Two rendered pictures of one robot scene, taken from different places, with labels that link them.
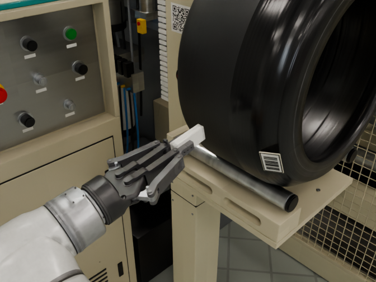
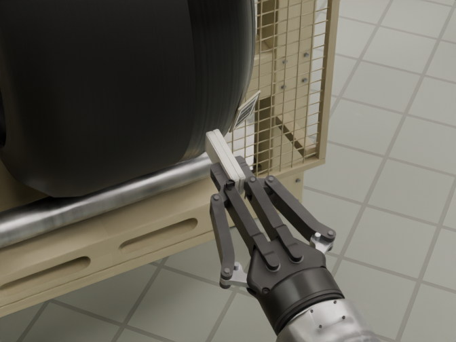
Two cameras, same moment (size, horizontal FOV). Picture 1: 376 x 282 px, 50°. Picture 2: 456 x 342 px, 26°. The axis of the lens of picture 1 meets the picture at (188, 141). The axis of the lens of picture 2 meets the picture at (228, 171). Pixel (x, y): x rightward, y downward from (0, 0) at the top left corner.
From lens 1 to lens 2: 0.89 m
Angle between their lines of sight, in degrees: 57
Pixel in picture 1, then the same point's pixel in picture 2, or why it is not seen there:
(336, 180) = not seen: hidden behind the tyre
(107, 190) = (324, 275)
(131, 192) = (318, 256)
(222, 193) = (113, 242)
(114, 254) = not seen: outside the picture
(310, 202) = not seen: hidden behind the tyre
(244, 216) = (163, 238)
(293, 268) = (13, 324)
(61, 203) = (343, 332)
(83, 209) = (355, 311)
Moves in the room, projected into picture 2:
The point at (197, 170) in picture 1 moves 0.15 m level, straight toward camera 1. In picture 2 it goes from (37, 256) to (143, 284)
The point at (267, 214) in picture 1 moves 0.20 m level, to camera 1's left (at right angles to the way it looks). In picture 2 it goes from (199, 200) to (149, 308)
